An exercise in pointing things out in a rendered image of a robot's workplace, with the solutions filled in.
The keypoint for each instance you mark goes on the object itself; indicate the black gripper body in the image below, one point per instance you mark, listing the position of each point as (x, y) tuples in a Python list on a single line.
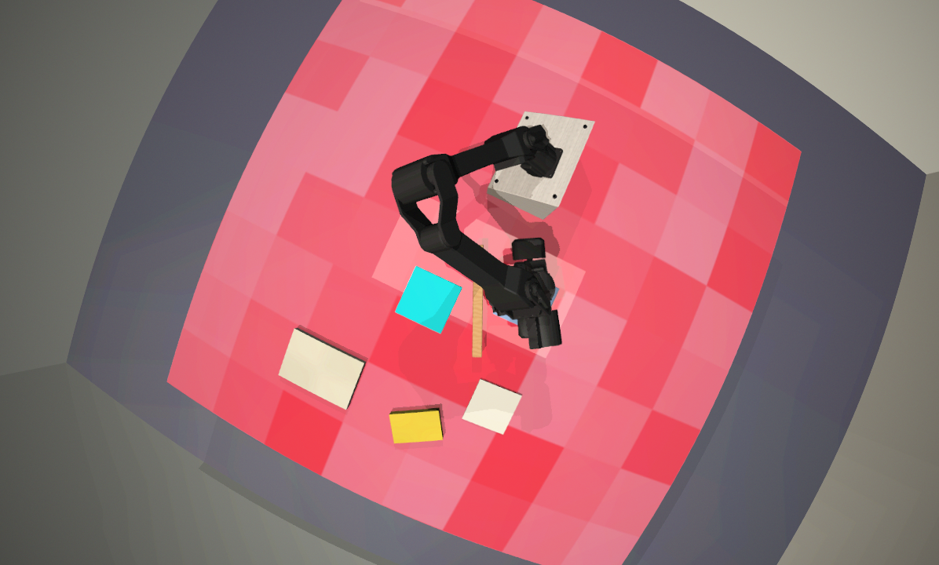
[(526, 249)]

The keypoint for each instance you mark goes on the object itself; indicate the yellow rectangular block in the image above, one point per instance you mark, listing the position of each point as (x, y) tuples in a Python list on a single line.
[(416, 425)]

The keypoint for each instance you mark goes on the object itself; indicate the brown wooden plank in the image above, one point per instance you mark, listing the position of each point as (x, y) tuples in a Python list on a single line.
[(477, 321)]

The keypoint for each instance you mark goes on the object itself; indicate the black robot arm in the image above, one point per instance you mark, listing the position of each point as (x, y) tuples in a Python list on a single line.
[(510, 290)]

